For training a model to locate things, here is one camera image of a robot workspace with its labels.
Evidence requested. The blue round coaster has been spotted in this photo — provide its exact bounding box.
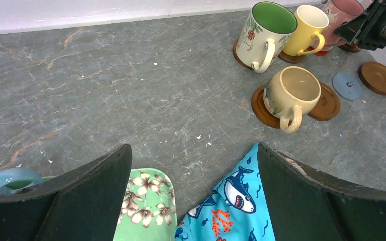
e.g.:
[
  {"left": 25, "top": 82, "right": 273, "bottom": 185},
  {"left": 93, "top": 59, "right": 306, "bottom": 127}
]
[{"left": 332, "top": 72, "right": 363, "bottom": 100}]

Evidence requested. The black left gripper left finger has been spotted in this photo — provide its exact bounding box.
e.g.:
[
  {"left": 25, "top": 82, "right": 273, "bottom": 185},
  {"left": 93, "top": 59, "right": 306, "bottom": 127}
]
[{"left": 0, "top": 144, "right": 133, "bottom": 240}]

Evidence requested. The green inside floral mug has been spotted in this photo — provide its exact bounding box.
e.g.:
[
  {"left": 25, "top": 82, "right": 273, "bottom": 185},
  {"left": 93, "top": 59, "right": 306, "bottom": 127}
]
[{"left": 233, "top": 1, "right": 298, "bottom": 73}]

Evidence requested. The yellow mug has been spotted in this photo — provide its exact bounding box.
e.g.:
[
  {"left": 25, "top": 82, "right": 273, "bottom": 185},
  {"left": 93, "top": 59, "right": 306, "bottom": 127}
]
[{"left": 283, "top": 5, "right": 329, "bottom": 56}]

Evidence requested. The brown wooden coaster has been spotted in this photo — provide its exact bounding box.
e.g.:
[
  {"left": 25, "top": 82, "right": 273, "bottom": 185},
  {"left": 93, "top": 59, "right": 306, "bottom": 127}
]
[
  {"left": 251, "top": 85, "right": 280, "bottom": 129},
  {"left": 308, "top": 82, "right": 341, "bottom": 121},
  {"left": 232, "top": 40, "right": 254, "bottom": 71},
  {"left": 358, "top": 61, "right": 386, "bottom": 96},
  {"left": 338, "top": 44, "right": 361, "bottom": 53}
]

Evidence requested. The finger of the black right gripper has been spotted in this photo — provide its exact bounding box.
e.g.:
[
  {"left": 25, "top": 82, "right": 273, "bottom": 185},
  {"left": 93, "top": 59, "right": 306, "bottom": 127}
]
[{"left": 334, "top": 12, "right": 374, "bottom": 45}]

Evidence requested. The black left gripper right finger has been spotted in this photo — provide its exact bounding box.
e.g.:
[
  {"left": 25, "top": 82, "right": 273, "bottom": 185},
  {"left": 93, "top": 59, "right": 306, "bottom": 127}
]
[{"left": 257, "top": 143, "right": 386, "bottom": 240}]

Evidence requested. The blue shark print cloth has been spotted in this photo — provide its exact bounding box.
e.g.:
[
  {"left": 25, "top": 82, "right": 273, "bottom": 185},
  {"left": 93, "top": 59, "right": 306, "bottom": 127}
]
[{"left": 174, "top": 143, "right": 275, "bottom": 240}]

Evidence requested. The small cup orange inside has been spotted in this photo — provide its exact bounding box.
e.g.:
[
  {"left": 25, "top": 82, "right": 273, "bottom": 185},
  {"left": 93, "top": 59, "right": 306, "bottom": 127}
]
[{"left": 0, "top": 167, "right": 43, "bottom": 195}]

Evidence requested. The pink mug maroon inside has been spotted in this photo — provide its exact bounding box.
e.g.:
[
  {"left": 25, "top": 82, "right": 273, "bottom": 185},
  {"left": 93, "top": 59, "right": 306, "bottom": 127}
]
[{"left": 321, "top": 0, "right": 364, "bottom": 51}]

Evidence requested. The green floral tray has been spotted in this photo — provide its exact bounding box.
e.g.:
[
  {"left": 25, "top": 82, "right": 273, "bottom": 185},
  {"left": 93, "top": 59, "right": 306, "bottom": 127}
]
[{"left": 36, "top": 165, "right": 177, "bottom": 240}]

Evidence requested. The beige mug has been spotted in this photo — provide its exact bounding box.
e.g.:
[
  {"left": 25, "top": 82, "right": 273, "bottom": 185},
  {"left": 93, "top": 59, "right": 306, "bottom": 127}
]
[{"left": 263, "top": 66, "right": 321, "bottom": 133}]

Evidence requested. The dark brown round coaster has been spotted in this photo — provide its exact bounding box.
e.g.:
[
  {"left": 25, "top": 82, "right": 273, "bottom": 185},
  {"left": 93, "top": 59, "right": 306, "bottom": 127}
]
[{"left": 278, "top": 51, "right": 306, "bottom": 64}]

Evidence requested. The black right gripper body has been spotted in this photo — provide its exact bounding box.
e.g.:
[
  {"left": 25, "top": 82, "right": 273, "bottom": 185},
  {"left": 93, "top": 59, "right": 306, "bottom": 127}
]
[{"left": 356, "top": 0, "right": 386, "bottom": 56}]

